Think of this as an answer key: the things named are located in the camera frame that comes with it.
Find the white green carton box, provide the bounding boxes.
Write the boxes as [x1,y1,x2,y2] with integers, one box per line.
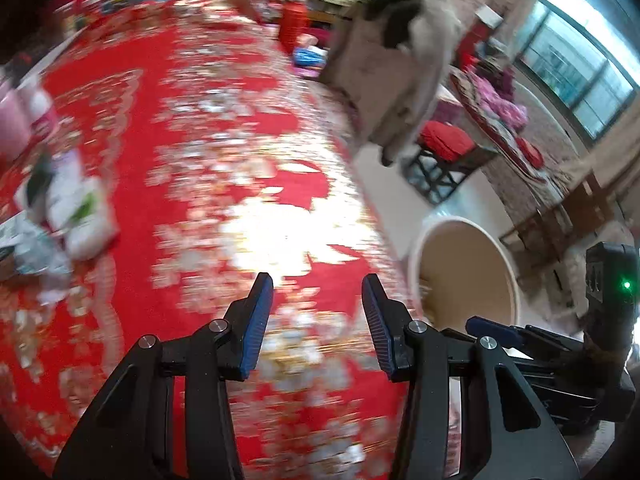
[47,152,121,261]

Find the red sofa cushion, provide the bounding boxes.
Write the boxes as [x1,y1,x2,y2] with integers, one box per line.
[515,137,545,168]

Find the red round seat cushion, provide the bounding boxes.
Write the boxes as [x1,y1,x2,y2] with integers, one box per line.
[419,121,477,163]

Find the floral sofa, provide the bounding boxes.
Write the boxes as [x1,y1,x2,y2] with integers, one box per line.
[450,70,601,196]

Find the red thermos flask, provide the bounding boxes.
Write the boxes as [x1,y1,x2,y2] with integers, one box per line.
[279,1,308,53]

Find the white pill bottle pink label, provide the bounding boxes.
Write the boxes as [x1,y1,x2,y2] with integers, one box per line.
[27,80,58,133]

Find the grey fleece coat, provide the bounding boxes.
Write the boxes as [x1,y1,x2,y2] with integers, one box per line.
[320,0,463,166]

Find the pink thermos bottle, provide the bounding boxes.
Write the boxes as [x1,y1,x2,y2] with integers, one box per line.
[0,82,31,161]

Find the beige trash bin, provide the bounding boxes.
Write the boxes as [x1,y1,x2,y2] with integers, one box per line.
[407,216,522,341]

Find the dark green packet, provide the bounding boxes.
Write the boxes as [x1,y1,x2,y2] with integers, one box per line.
[17,157,56,223]

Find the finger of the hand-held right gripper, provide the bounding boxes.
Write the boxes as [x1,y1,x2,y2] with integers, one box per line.
[465,316,586,358]

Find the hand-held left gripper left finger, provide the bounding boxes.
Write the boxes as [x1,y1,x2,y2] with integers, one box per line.
[52,272,275,480]

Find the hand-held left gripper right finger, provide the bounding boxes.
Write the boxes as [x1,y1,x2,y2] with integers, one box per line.
[361,274,581,480]

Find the brown wooden chair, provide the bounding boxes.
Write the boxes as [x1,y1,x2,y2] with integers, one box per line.
[500,170,616,281]

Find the small dark wooden chair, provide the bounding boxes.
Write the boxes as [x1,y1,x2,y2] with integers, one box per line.
[400,122,501,206]

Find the window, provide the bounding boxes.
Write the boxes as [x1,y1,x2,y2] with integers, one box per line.
[515,0,638,141]

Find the clear plastic wrapper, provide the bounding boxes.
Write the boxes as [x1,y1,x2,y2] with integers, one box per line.
[15,225,73,306]

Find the pink blanket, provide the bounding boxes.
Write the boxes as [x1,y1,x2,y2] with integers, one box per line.
[475,67,528,131]

